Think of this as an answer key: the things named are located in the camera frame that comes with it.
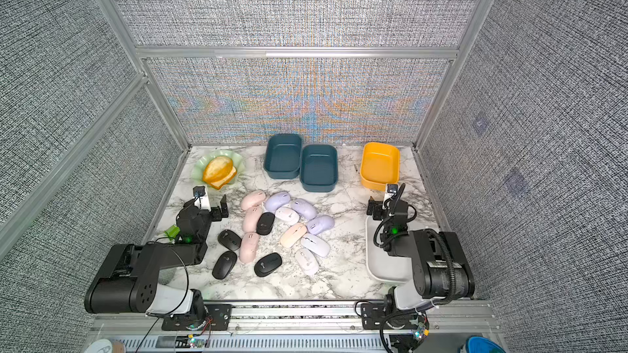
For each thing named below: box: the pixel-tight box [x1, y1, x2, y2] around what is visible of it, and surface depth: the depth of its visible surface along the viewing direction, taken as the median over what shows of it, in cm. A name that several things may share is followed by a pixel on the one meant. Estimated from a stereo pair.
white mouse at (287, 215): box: [274, 205, 301, 225], surface depth 95 cm
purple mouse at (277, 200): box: [264, 191, 292, 212], surface depth 100 cm
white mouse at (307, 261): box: [294, 248, 320, 277], surface depth 84 cm
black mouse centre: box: [255, 211, 276, 236], surface depth 94 cm
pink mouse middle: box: [242, 206, 263, 233], surface depth 94 cm
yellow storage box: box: [359, 142, 401, 192], surface depth 115 cm
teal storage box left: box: [263, 133, 303, 179], surface depth 115 cm
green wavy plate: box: [191, 149, 247, 190], surface depth 106 cm
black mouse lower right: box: [253, 252, 283, 278], surface depth 84 cm
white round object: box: [83, 338, 113, 353], surface depth 66 cm
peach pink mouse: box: [279, 222, 308, 249], surface depth 91 cm
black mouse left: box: [217, 228, 243, 251], surface depth 90 cm
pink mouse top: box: [240, 189, 267, 211], surface depth 101 cm
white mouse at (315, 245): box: [300, 234, 331, 258], surface depth 89 cm
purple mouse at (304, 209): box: [290, 198, 318, 221], surface depth 97 cm
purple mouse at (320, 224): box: [306, 214, 336, 236], surface depth 92 cm
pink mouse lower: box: [238, 232, 261, 264], surface depth 87 cm
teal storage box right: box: [300, 143, 338, 193], surface depth 111 cm
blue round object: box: [465, 335, 507, 353], surface depth 63 cm
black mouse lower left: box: [211, 250, 238, 281], surface depth 84 cm
